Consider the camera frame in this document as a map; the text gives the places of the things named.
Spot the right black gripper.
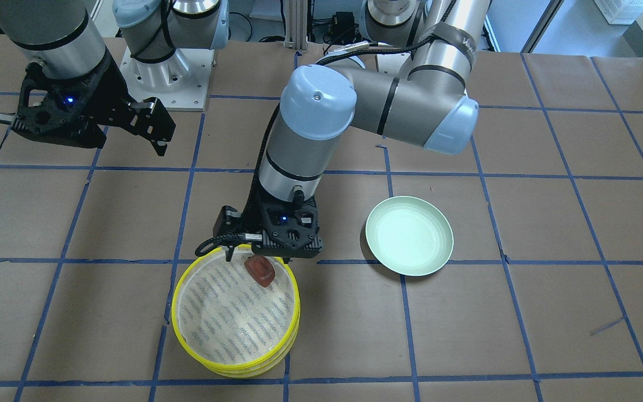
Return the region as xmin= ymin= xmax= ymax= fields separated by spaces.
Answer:
xmin=0 ymin=51 xmax=176 ymax=157

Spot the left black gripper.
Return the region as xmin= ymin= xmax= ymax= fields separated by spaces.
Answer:
xmin=212 ymin=193 xmax=324 ymax=265

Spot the brown bun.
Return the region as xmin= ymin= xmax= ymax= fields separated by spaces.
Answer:
xmin=243 ymin=255 xmax=276 ymax=288

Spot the yellow steamer layer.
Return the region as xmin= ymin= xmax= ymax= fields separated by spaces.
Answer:
xmin=171 ymin=245 xmax=301 ymax=368
xmin=183 ymin=320 xmax=300 ymax=379

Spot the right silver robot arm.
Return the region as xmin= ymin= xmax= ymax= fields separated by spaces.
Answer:
xmin=0 ymin=1 xmax=229 ymax=157

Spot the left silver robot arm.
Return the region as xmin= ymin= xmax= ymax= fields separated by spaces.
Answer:
xmin=195 ymin=1 xmax=492 ymax=261

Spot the light green plate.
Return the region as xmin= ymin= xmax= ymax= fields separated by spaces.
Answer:
xmin=364 ymin=196 xmax=454 ymax=276

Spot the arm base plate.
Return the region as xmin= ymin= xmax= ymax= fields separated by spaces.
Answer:
xmin=119 ymin=49 xmax=216 ymax=112
xmin=316 ymin=41 xmax=370 ymax=69

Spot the aluminium frame post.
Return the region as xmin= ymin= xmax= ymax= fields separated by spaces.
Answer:
xmin=280 ymin=1 xmax=310 ymax=53

